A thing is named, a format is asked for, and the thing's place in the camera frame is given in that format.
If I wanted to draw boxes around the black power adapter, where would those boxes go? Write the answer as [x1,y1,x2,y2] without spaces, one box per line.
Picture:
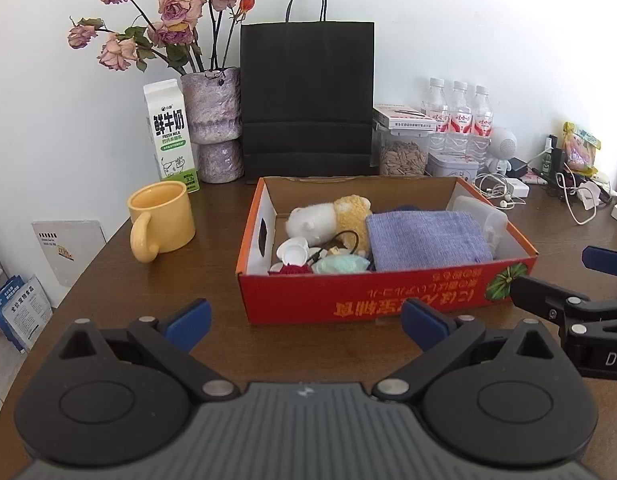
[507,157,529,179]

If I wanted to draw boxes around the open white jar lid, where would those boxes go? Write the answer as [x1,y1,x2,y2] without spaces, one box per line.
[276,236,309,266]

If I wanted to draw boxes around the water bottle left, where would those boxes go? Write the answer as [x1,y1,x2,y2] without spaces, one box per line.
[422,77,449,154]

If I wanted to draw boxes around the cotton swab plastic box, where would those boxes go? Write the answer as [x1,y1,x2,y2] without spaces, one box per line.
[447,196,508,256]

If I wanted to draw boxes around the yellow ceramic mug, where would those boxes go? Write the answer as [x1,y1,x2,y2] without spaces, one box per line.
[127,180,196,263]

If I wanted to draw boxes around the yellow white plush toy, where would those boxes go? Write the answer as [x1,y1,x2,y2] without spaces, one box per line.
[284,195,372,257]

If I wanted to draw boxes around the navy blue zip pouch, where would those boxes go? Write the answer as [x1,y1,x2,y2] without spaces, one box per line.
[391,204,421,212]

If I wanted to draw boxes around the water bottle middle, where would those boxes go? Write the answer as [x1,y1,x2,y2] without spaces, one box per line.
[445,80,473,155]

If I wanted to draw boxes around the decorated metal tin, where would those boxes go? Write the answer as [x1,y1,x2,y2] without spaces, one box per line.
[427,153,479,182]

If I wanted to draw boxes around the yellow snack bag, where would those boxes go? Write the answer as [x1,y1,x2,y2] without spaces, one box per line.
[562,122,601,177]

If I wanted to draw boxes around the water bottle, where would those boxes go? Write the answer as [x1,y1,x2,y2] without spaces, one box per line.
[445,80,473,155]
[468,84,494,164]
[422,77,449,154]

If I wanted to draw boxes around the white charger adapter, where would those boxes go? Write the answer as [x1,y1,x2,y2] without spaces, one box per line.
[505,178,529,198]

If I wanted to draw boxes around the purple fabric drawstring pouch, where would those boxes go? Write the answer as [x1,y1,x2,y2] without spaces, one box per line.
[366,210,493,272]

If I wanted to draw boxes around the white box on container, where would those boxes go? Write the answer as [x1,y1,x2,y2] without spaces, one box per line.
[373,104,436,131]

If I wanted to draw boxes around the white green milk carton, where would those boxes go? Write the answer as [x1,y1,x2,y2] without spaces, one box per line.
[144,79,200,193]

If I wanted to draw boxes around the purple textured vase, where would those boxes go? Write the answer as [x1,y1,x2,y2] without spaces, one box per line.
[182,67,243,184]

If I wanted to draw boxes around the white earphones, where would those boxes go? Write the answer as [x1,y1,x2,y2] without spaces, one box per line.
[473,174,526,211]

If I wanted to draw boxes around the clear snack storage container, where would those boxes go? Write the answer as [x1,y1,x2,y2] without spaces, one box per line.
[375,124,431,177]

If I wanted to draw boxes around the water bottle right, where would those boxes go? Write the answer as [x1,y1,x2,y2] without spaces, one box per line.
[468,84,494,164]

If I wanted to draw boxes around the red orange cardboard box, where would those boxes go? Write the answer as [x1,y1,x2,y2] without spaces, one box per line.
[236,177,537,325]

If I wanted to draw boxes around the red fabric rose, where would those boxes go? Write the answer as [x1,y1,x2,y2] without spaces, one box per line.
[268,262,313,275]

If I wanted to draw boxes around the black paper shopping bag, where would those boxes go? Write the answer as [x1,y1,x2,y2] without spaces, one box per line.
[240,11,374,182]

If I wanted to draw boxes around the white robot speaker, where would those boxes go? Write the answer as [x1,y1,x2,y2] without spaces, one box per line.
[486,127,517,176]

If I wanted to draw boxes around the dried pink roses bouquet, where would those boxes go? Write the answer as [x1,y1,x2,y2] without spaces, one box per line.
[66,0,256,76]

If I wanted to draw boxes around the black usb cable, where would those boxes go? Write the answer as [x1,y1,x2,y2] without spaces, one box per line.
[307,228,372,264]

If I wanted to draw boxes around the green white mesh bundle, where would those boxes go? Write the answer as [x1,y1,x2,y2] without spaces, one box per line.
[311,254,370,274]

